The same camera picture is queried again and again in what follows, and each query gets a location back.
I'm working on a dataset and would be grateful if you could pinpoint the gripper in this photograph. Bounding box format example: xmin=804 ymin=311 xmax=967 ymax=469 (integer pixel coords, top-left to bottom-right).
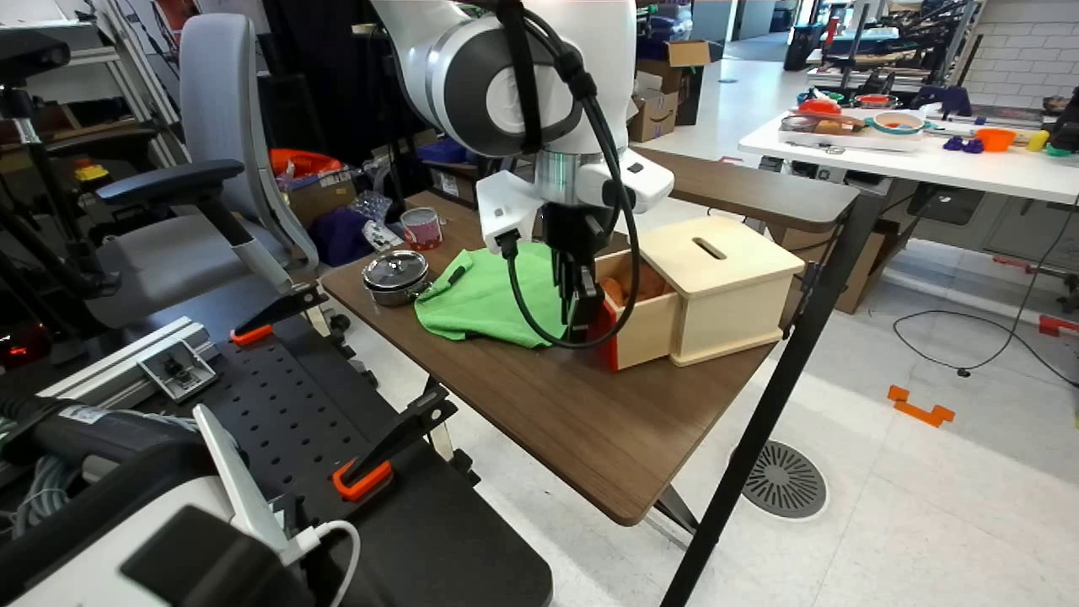
xmin=544 ymin=203 xmax=616 ymax=344

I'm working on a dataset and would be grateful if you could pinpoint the wooden drawer with red front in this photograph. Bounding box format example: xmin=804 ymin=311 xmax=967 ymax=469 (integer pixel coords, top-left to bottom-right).
xmin=590 ymin=249 xmax=685 ymax=373

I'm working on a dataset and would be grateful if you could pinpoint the green cloth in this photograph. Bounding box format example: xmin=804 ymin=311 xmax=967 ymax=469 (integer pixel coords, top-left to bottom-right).
xmin=413 ymin=242 xmax=576 ymax=350

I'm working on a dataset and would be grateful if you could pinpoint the black marker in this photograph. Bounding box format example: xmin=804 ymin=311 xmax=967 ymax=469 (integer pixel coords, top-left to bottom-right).
xmin=420 ymin=264 xmax=470 ymax=299

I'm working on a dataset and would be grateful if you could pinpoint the wooden box with slot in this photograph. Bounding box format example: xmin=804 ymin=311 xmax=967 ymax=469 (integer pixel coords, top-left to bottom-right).
xmin=590 ymin=215 xmax=806 ymax=373

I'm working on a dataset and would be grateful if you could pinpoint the red and white mug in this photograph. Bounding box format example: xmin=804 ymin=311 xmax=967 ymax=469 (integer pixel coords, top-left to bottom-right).
xmin=400 ymin=207 xmax=444 ymax=252

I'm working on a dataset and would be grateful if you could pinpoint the steel pot with lid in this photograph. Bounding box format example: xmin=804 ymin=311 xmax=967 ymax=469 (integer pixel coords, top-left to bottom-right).
xmin=362 ymin=250 xmax=432 ymax=308

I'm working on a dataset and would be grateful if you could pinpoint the brown wooden table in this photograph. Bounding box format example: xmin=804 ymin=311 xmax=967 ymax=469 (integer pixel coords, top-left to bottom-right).
xmin=632 ymin=147 xmax=862 ymax=235

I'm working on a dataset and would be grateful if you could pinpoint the stack of cardboard boxes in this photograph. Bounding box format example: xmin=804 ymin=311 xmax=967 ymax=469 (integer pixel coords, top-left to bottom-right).
xmin=627 ymin=40 xmax=714 ymax=143

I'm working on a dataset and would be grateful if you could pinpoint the black clamp with orange tips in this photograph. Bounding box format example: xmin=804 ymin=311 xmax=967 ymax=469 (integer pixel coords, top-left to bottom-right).
xmin=332 ymin=378 xmax=460 ymax=503
xmin=228 ymin=282 xmax=330 ymax=347

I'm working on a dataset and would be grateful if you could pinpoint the purple cloth bag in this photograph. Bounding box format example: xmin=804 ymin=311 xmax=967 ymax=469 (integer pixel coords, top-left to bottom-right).
xmin=307 ymin=207 xmax=373 ymax=267

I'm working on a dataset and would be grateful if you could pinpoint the round floor drain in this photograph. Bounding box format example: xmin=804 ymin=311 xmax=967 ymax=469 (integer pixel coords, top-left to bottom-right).
xmin=740 ymin=439 xmax=829 ymax=520

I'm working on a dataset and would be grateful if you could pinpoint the cardboard box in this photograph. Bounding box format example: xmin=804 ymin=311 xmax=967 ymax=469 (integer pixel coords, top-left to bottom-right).
xmin=774 ymin=219 xmax=901 ymax=315

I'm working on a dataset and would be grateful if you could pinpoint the teal rimmed bowl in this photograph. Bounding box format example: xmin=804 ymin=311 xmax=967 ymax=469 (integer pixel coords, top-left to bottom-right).
xmin=866 ymin=110 xmax=930 ymax=137

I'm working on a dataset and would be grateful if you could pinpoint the orange floor tape mark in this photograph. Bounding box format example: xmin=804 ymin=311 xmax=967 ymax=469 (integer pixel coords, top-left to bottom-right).
xmin=886 ymin=384 xmax=957 ymax=428

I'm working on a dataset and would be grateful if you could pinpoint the white table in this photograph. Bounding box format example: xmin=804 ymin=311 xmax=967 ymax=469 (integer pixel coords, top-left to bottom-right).
xmin=738 ymin=103 xmax=1079 ymax=206

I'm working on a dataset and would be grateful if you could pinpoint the grey office chair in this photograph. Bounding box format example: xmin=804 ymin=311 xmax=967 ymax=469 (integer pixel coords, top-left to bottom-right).
xmin=83 ymin=13 xmax=331 ymax=331

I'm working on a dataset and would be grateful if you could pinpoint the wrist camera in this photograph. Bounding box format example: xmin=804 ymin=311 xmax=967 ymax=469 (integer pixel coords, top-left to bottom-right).
xmin=475 ymin=171 xmax=545 ymax=255

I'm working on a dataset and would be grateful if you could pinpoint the white cable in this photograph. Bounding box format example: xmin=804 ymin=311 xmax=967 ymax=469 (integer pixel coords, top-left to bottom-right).
xmin=285 ymin=518 xmax=363 ymax=607

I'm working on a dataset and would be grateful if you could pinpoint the black cable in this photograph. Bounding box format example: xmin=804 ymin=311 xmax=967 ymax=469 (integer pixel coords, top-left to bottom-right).
xmin=892 ymin=196 xmax=1079 ymax=390

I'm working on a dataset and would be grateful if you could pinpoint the aluminium profile rail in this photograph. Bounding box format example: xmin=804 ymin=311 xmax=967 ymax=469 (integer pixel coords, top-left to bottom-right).
xmin=37 ymin=316 xmax=221 ymax=406

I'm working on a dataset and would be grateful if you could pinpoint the camera on tripod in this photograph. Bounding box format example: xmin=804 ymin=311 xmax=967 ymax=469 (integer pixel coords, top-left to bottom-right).
xmin=0 ymin=30 xmax=121 ymax=298

